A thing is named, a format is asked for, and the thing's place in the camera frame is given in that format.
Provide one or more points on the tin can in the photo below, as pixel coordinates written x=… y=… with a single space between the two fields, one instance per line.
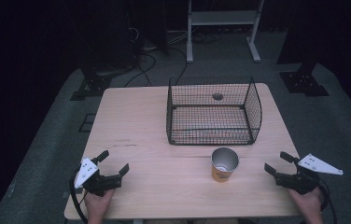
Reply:
x=224 y=165

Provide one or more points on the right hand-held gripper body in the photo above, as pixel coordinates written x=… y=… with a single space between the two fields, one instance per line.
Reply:
x=304 y=175

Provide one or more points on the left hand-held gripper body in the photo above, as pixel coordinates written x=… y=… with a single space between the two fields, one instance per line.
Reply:
x=97 y=182

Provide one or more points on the white metal table frame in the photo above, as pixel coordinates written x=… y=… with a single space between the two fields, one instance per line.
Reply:
x=223 y=21

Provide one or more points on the black stand base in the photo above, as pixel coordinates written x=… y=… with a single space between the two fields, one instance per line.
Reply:
x=303 y=81
x=91 y=84

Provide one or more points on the person's left hand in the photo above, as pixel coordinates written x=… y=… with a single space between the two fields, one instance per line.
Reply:
x=97 y=205

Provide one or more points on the person's right hand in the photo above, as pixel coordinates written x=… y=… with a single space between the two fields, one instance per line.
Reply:
x=308 y=205

